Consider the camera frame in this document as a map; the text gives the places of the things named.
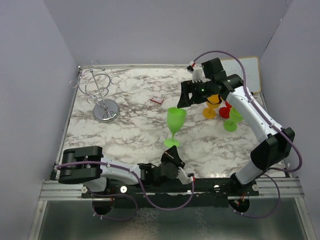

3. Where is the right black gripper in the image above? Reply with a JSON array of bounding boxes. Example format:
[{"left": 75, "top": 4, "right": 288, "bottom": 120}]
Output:
[{"left": 178, "top": 78, "right": 215, "bottom": 108}]

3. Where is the green wine glass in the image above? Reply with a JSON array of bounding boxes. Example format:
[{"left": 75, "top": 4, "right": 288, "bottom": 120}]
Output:
[
  {"left": 164, "top": 107, "right": 187, "bottom": 148},
  {"left": 223, "top": 107, "right": 244, "bottom": 133}
]

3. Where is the orange wine glass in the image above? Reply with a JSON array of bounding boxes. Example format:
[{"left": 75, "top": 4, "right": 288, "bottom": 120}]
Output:
[{"left": 202, "top": 94, "right": 222, "bottom": 119}]

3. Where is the red wine glass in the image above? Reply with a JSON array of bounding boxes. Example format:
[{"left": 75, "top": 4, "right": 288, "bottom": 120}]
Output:
[{"left": 219, "top": 101, "right": 232, "bottom": 119}]

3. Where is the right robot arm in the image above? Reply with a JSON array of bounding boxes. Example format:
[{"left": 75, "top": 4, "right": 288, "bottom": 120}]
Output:
[{"left": 177, "top": 57, "right": 295, "bottom": 196}]

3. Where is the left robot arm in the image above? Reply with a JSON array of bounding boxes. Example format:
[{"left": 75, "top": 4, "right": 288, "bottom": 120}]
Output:
[{"left": 56, "top": 146, "right": 193, "bottom": 198}]

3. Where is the chrome wine glass rack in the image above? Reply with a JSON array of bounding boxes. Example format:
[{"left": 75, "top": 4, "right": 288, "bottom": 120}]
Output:
[{"left": 73, "top": 61, "right": 120, "bottom": 123}]

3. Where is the small red white box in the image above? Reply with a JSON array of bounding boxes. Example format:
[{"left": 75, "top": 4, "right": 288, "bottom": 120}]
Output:
[{"left": 150, "top": 96, "right": 164, "bottom": 105}]

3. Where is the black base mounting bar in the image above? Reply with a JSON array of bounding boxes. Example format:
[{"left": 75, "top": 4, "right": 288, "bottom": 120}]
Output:
[{"left": 81, "top": 178, "right": 259, "bottom": 209}]

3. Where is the small whiteboard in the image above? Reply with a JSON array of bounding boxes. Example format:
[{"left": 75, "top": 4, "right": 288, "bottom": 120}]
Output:
[{"left": 221, "top": 56, "right": 261, "bottom": 94}]

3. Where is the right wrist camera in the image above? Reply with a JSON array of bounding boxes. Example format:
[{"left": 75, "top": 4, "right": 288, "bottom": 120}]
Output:
[{"left": 187, "top": 61, "right": 203, "bottom": 83}]

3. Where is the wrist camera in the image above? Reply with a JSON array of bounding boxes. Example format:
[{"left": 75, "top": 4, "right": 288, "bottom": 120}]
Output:
[
  {"left": 187, "top": 61, "right": 203, "bottom": 83},
  {"left": 177, "top": 167, "right": 195, "bottom": 185}
]

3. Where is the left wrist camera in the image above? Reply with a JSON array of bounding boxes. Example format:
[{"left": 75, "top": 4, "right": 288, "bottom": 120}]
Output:
[{"left": 177, "top": 167, "right": 195, "bottom": 185}]

